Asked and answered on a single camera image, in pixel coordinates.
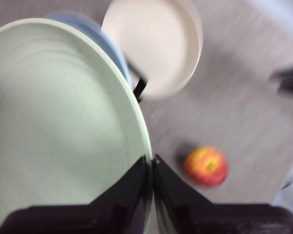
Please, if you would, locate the red apple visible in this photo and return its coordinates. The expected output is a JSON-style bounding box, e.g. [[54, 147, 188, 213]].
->
[[183, 145, 230, 188]]

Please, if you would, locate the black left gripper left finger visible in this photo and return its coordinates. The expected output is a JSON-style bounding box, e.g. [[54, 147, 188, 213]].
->
[[0, 155, 154, 234]]

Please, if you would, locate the black plate rack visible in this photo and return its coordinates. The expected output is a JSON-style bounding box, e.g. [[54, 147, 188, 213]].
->
[[132, 77, 149, 102]]

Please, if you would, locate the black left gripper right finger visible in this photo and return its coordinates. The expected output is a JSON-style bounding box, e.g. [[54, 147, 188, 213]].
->
[[152, 153, 293, 234]]

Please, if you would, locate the light blue round plate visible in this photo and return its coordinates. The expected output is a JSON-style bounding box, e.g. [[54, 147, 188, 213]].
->
[[45, 11, 134, 89]]

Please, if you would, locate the beige round plate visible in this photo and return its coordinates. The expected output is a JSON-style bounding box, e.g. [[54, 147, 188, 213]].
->
[[101, 0, 203, 101]]

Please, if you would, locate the pale green round plate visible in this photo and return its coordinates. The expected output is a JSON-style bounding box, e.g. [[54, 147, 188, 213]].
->
[[0, 17, 167, 234]]

